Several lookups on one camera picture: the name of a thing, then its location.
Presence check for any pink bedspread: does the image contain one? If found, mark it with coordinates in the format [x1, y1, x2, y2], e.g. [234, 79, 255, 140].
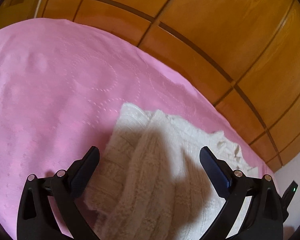
[0, 17, 274, 240]

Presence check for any wooden wardrobe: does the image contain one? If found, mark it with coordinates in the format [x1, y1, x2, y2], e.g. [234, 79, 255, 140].
[36, 0, 300, 168]

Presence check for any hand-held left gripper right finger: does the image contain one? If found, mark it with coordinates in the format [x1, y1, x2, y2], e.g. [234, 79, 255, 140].
[199, 146, 284, 240]

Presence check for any white knit sweater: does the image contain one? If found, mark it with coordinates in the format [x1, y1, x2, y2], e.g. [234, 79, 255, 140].
[84, 102, 259, 240]

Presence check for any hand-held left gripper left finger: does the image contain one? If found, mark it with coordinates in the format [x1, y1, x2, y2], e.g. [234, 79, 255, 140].
[16, 146, 100, 240]

